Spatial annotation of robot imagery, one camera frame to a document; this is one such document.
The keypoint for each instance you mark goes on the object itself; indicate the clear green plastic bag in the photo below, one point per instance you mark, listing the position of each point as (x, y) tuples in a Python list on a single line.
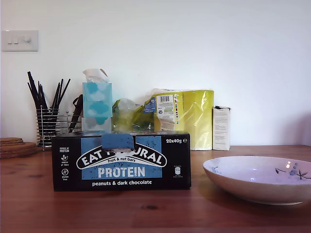
[(124, 114)]

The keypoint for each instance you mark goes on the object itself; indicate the blue cloud print tissue box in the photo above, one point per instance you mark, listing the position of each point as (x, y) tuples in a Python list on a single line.
[(97, 102)]

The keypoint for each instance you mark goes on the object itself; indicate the black stick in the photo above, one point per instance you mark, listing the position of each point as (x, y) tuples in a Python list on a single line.
[(34, 88), (65, 88), (60, 88), (31, 93), (39, 91), (56, 93)]

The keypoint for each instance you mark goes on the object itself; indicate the black snack bar carton box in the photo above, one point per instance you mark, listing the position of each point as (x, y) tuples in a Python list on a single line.
[(121, 170)]

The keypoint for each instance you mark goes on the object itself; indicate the white wall light switch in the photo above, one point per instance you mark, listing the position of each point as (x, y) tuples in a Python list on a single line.
[(20, 41)]

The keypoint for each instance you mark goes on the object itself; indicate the grey cloud print tissue box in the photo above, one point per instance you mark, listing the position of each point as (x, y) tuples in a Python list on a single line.
[(96, 125)]

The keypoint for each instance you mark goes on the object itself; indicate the white tissue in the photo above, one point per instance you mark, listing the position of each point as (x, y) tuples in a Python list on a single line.
[(93, 75)]

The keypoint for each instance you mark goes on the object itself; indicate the white floral ceramic bowl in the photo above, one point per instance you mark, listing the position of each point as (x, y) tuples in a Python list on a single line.
[(255, 184)]

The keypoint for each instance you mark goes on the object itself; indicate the yellow plastic wrapped roll pack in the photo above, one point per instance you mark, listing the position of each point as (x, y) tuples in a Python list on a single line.
[(196, 116)]

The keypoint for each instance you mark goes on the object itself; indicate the white printed carton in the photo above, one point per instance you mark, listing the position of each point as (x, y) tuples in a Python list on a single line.
[(221, 128)]

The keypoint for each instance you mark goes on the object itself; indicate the small round cork coasters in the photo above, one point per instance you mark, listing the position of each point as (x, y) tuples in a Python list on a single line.
[(11, 140)]

